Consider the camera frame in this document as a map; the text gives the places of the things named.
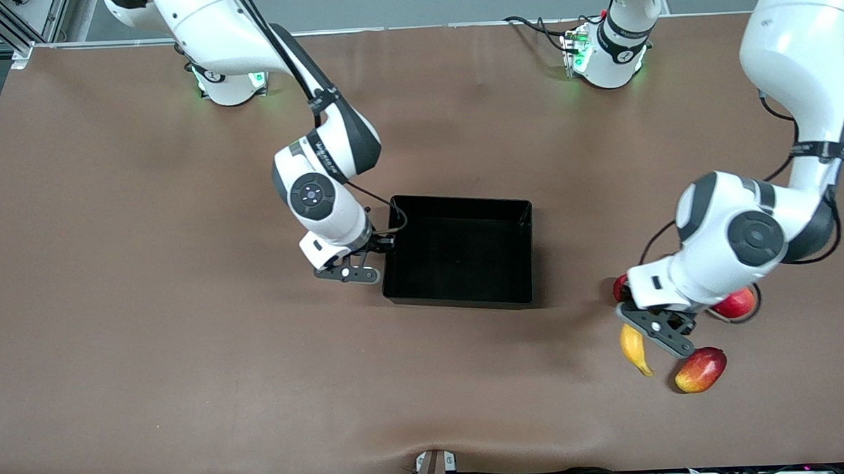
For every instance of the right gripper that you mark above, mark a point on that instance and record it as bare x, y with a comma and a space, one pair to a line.
379, 245

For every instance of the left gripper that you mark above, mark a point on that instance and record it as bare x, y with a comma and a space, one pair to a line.
675, 321

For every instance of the red yellow apple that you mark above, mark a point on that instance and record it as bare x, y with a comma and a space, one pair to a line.
619, 287

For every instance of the yellow banana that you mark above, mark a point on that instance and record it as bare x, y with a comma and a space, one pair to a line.
633, 349

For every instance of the black plastic box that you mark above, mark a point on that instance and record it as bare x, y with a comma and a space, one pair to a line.
465, 256

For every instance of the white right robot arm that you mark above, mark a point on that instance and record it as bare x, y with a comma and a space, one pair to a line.
211, 27

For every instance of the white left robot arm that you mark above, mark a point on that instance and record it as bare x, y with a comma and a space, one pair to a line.
801, 48

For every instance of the red yellow mango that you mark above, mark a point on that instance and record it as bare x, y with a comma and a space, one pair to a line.
700, 371

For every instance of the brown table cloth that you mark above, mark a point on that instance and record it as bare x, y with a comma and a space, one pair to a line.
187, 343

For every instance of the metal table clamp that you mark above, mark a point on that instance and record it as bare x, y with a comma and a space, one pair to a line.
449, 462

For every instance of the aluminium frame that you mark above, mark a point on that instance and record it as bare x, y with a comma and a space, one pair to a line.
42, 19

